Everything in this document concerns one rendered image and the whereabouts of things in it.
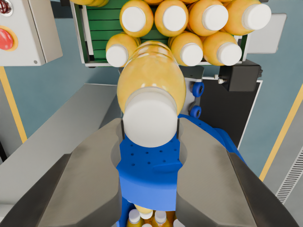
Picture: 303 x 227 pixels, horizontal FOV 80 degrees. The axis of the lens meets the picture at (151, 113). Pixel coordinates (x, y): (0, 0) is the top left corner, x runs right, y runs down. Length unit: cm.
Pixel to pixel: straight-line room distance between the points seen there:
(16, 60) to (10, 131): 182
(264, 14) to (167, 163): 31
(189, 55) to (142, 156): 22
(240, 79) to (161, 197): 34
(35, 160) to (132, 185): 57
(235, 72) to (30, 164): 77
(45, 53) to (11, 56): 6
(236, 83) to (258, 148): 165
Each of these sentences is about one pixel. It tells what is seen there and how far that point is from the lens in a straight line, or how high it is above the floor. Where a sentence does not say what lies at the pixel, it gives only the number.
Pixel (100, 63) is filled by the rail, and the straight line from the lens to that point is 50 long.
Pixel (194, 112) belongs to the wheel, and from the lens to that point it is 54.
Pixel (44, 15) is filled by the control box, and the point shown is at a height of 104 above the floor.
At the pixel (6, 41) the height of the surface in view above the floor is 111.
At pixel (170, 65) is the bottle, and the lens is 17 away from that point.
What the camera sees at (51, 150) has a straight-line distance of 89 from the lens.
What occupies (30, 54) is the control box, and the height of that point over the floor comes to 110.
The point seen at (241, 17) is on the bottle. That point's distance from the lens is 40.
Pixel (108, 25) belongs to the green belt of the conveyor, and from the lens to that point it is 57.
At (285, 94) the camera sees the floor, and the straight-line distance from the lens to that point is 191.
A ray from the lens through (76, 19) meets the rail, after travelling 51.
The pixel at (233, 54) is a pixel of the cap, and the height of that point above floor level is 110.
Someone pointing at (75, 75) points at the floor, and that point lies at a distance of 164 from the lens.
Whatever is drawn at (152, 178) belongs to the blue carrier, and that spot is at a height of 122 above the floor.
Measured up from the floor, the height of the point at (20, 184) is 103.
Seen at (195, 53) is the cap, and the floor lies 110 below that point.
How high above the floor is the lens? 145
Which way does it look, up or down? 62 degrees down
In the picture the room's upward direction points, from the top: 178 degrees counter-clockwise
